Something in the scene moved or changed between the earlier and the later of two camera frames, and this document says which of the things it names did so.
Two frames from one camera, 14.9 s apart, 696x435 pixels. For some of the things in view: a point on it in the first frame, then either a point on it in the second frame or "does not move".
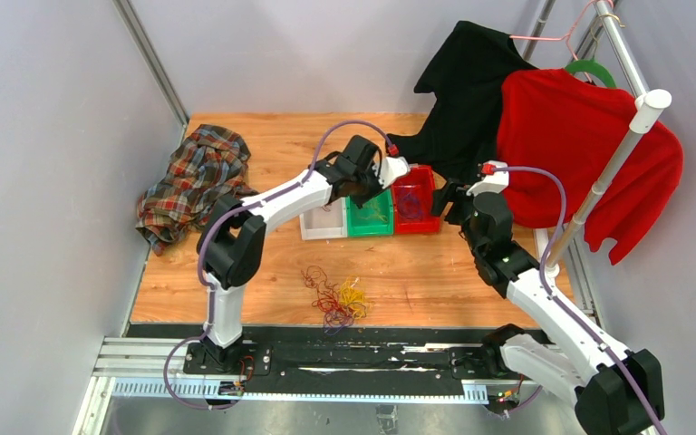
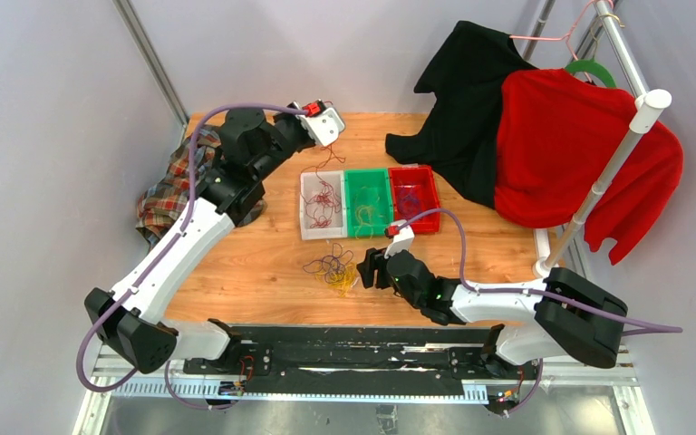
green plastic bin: [374, 218] does not move
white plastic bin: [326, 222] does not move
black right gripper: [451, 192] -> [368, 267]
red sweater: [554, 120] does not move
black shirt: [467, 75] does not move
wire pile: [341, 304] -> [335, 269]
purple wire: [410, 206] does not move
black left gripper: [359, 200] -> [294, 119]
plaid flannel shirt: [209, 164] does not move
